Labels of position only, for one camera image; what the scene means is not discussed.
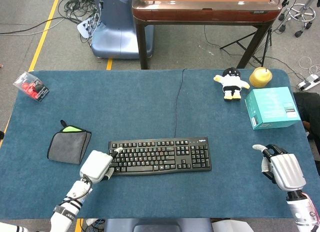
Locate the grey microfibre cloth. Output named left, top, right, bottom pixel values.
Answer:
left=46, top=120, right=93, bottom=165

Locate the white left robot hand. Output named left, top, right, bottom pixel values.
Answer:
left=79, top=147, right=124, bottom=184

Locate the blue felt table mat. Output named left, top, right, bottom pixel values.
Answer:
left=0, top=68, right=318, bottom=220

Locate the teal cardboard box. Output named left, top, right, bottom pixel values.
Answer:
left=244, top=86, right=301, bottom=131

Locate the black Logitech keyboard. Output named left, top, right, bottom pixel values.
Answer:
left=107, top=136, right=213, bottom=177

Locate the chrome wheeled stool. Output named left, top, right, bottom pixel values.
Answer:
left=278, top=0, right=316, bottom=39

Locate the brown mahjong table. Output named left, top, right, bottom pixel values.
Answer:
left=131, top=0, right=282, bottom=70

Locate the black white penguin plush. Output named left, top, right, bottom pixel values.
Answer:
left=213, top=67, right=251, bottom=101

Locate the white power strip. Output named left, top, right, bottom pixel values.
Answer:
left=296, top=74, right=320, bottom=91
left=76, top=13, right=100, bottom=40

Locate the blue grey robot torso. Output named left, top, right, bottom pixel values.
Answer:
left=103, top=217, right=254, bottom=232

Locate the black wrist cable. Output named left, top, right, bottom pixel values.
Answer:
left=65, top=175, right=94, bottom=200

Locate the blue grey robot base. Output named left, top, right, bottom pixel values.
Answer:
left=90, top=0, right=155, bottom=59

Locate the tangle of floor cables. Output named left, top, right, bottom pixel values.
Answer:
left=57, top=0, right=102, bottom=21

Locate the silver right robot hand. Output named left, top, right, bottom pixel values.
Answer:
left=252, top=143, right=307, bottom=192

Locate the clear coffee capsule box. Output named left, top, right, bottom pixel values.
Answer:
left=12, top=71, right=50, bottom=103

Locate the black keyboard cable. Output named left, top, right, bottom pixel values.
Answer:
left=174, top=68, right=187, bottom=139

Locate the yellow round fruit toy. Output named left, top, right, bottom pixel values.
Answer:
left=249, top=66, right=273, bottom=89

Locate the black tripod stand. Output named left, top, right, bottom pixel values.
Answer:
left=219, top=28, right=273, bottom=68

